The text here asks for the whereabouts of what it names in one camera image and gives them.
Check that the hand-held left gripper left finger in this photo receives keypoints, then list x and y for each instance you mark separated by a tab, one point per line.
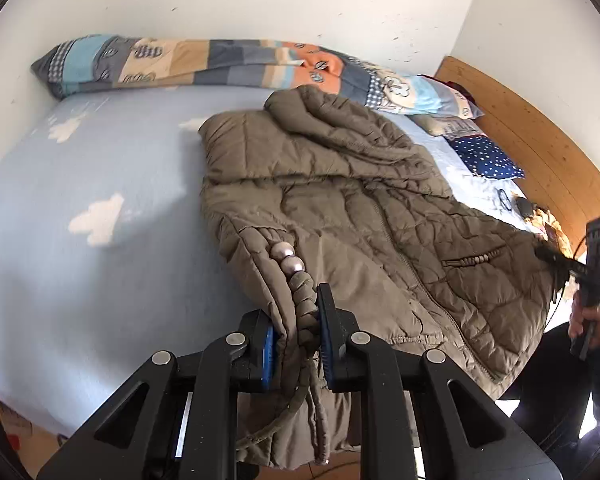
268	355

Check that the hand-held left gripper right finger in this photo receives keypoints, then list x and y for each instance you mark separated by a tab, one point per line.
326	355

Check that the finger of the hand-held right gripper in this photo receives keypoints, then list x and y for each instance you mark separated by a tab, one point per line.
560	260

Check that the olive quilted jacket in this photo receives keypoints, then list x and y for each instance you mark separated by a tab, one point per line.
380	210

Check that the person's right hand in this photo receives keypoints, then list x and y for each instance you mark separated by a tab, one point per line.
597	317

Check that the yellow orange cloth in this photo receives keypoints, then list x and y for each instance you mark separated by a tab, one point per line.
550	225

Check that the small dark object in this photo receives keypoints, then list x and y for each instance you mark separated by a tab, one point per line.
523	206

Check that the black glasses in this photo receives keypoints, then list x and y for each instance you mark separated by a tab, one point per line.
505	200

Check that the wooden headboard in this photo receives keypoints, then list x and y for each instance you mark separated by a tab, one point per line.
545	135

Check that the person's legs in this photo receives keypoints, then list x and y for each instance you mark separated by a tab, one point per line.
550	385

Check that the navy star-print pillow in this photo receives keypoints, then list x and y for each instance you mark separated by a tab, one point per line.
485	157

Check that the beige printed pillow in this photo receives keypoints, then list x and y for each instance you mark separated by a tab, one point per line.
447	125

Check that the dark red cloth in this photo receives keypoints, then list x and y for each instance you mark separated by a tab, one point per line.
464	92

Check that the light blue printed pillow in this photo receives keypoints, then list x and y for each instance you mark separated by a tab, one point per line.
425	92

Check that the bed with cloud-print sheet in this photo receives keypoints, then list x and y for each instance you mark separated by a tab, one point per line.
105	170

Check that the cardboard box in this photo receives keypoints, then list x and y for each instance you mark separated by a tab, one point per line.
12	417

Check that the striped patterned long cushion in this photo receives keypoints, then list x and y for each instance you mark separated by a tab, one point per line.
180	62

